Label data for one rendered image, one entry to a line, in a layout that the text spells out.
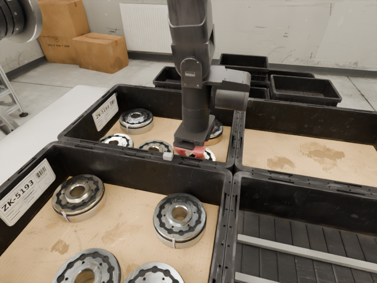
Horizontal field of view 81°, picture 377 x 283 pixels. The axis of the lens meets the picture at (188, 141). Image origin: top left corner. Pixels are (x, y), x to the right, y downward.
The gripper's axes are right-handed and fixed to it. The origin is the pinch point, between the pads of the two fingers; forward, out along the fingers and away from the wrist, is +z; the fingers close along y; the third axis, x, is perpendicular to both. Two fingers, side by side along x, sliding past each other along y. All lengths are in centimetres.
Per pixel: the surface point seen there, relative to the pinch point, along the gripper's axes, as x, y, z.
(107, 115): 29.9, 7.7, -0.6
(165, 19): 128, 273, 28
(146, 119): 19.3, 11.7, 1.2
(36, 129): 71, 11, 17
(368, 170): -41.8, 13.1, 4.0
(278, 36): -23, 300, 44
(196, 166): -3.0, -8.7, -5.8
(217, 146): -3.7, 10.0, 4.1
